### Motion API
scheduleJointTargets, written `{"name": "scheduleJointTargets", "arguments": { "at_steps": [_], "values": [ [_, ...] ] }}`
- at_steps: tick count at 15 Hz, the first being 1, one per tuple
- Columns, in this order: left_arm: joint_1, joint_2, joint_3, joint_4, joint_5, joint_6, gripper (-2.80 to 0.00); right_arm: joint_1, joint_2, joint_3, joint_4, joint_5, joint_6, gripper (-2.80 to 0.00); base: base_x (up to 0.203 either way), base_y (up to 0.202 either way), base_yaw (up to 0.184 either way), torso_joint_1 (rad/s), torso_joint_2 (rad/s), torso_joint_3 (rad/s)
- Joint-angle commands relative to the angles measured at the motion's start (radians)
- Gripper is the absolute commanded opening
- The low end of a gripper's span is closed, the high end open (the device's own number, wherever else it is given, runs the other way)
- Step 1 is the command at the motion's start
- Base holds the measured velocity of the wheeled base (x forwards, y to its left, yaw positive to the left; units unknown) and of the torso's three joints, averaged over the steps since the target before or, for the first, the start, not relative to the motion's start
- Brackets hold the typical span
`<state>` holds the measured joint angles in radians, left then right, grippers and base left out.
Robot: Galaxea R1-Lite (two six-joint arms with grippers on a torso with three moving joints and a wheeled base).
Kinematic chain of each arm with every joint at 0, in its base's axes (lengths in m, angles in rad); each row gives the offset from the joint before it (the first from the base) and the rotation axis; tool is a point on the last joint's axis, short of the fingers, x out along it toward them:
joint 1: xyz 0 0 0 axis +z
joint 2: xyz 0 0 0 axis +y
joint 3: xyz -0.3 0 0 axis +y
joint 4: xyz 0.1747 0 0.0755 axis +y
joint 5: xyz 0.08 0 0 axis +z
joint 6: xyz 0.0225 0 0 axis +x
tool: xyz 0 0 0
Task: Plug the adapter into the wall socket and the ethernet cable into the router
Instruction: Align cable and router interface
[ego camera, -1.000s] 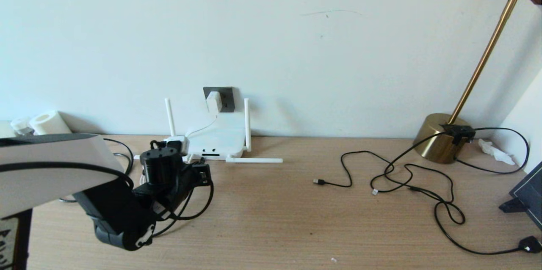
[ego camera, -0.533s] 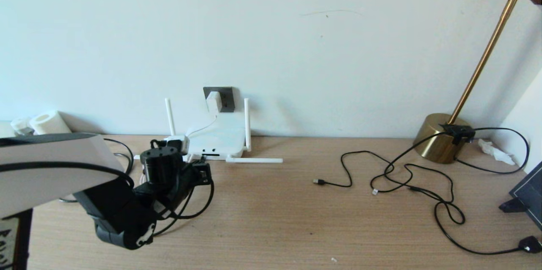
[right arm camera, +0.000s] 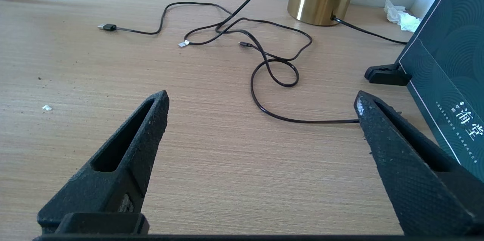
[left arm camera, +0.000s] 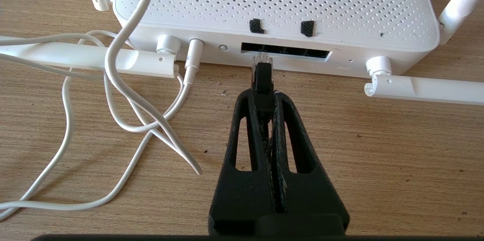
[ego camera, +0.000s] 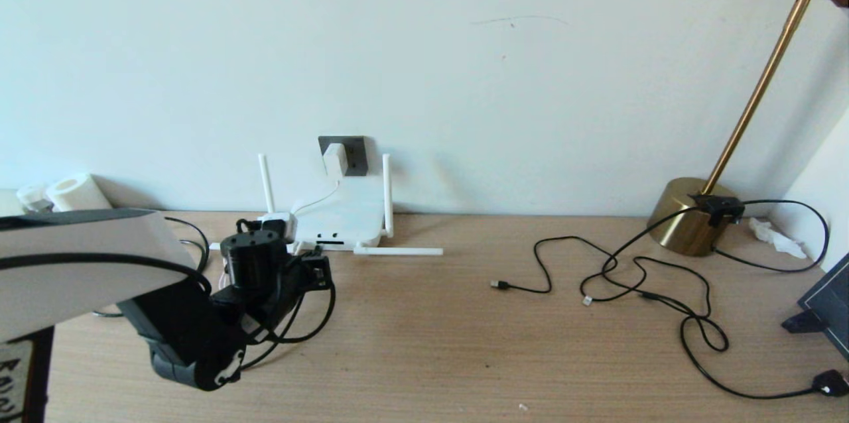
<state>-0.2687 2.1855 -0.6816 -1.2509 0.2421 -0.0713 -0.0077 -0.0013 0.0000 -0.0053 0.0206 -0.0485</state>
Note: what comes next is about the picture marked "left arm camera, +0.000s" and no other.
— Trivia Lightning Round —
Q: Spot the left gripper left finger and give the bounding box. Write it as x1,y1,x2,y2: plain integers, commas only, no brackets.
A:
208,88,278,236

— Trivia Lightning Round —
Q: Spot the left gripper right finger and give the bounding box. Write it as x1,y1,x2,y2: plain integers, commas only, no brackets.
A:
259,91,350,236

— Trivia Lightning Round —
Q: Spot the black network cable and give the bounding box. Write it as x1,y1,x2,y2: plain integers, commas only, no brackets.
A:
251,54,275,121

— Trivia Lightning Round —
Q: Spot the thin white adapter cable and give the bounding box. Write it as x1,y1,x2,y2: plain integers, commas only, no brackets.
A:
0,0,205,221

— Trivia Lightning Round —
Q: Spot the white router with antennas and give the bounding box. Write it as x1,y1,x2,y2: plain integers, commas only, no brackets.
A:
0,0,484,105

